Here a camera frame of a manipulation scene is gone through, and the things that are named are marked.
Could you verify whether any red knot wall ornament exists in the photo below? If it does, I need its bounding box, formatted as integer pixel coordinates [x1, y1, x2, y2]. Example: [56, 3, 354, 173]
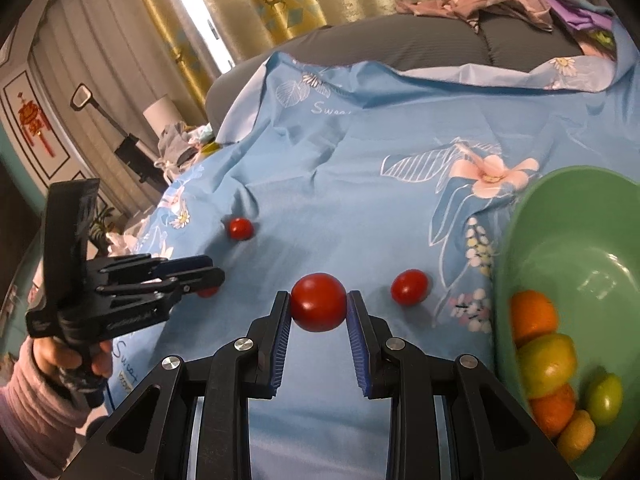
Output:
[15, 91, 56, 158]

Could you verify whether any grey white clothes pile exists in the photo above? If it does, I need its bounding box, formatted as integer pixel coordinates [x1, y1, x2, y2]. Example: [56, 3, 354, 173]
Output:
[155, 121, 218, 171]

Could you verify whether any yellow brown jujube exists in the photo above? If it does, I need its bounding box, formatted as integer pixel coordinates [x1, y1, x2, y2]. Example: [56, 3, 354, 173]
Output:
[556, 409, 597, 462]

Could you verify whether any white lamp shade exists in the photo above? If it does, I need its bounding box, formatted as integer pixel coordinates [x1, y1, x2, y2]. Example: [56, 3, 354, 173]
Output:
[142, 96, 181, 136]

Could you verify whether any person's left forearm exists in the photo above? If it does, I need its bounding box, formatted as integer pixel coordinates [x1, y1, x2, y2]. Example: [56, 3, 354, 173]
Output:
[0, 345, 91, 480]

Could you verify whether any person's left hand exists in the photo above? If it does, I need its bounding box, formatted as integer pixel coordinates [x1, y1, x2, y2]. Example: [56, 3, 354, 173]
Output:
[31, 336, 113, 378]

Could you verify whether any bright green jujube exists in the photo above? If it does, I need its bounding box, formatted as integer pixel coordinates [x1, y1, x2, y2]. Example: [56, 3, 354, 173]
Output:
[585, 372, 624, 427]

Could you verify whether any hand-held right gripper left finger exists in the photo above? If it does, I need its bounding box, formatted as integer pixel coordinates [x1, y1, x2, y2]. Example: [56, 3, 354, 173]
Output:
[60, 290, 293, 480]

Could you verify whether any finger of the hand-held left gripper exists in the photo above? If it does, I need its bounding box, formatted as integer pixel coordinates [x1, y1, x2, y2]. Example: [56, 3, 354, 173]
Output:
[96, 254, 215, 283]
[96, 267, 226, 313]

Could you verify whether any small orange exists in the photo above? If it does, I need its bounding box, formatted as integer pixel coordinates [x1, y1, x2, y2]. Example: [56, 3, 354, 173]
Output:
[510, 290, 559, 346]

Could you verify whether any oval red cherry tomato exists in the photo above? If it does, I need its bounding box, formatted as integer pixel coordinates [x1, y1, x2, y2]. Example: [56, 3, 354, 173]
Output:
[390, 269, 430, 307]

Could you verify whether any black stick vacuum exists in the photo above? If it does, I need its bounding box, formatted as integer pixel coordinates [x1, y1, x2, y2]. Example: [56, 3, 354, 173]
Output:
[70, 85, 166, 186]

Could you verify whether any blue floral bed sheet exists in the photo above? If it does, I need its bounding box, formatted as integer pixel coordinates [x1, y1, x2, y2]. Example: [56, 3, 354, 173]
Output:
[102, 20, 640, 480]

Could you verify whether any olive green jujube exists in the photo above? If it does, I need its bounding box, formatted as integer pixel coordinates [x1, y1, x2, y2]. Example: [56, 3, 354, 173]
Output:
[516, 332, 578, 400]

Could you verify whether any green plastic bowl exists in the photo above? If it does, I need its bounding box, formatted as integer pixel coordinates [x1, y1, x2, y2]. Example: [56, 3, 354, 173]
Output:
[492, 166, 640, 478]

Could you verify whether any large red cherry tomato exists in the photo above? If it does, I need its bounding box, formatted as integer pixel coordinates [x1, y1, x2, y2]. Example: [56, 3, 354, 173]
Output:
[290, 272, 348, 333]

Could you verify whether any green potted plant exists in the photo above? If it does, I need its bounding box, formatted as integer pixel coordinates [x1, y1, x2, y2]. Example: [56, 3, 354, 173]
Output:
[87, 205, 116, 246]

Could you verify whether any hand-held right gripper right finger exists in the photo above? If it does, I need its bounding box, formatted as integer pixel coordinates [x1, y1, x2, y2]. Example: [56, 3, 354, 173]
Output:
[347, 290, 576, 480]

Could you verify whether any purple cloth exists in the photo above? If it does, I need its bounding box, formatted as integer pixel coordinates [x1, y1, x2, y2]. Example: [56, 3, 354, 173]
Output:
[535, 0, 616, 56]

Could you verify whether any large orange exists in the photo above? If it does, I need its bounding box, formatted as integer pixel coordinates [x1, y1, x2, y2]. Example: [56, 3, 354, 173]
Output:
[530, 382, 577, 438]

